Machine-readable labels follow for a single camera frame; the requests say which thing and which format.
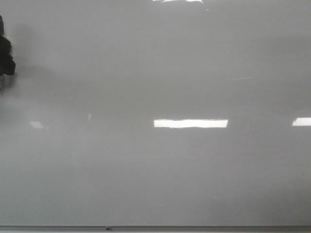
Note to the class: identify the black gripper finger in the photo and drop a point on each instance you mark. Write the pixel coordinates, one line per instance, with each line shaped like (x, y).
(7, 64)

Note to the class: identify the black dry-erase marker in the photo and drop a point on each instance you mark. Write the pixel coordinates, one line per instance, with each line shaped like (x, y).
(1, 80)

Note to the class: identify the white whiteboard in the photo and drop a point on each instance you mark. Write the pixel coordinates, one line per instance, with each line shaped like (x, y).
(156, 114)

